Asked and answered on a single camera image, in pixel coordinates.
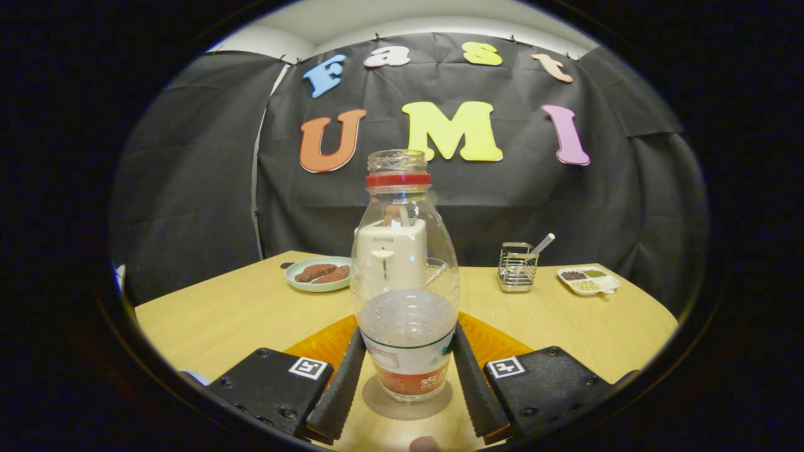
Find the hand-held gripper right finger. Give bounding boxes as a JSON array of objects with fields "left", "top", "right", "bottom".
[{"left": 451, "top": 312, "right": 616, "bottom": 448}]

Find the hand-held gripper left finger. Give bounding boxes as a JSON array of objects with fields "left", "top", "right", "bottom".
[{"left": 204, "top": 314, "right": 368, "bottom": 446}]

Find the clear plastic juice bottle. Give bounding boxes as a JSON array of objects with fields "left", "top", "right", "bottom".
[{"left": 349, "top": 149, "right": 460, "bottom": 402}]

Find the wooden table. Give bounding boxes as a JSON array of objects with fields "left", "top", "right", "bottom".
[{"left": 135, "top": 251, "right": 679, "bottom": 452}]

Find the pale green plate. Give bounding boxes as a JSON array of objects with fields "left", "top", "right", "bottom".
[{"left": 285, "top": 256, "right": 352, "bottom": 293}]

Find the cream toaster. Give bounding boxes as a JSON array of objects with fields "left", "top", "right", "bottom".
[{"left": 354, "top": 217, "right": 429, "bottom": 302}]

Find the white divided dish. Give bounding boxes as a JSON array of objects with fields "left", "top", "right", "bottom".
[{"left": 557, "top": 266, "right": 621, "bottom": 296}]

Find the metal wire holder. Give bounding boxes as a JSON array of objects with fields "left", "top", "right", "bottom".
[{"left": 497, "top": 242, "right": 540, "bottom": 293}]

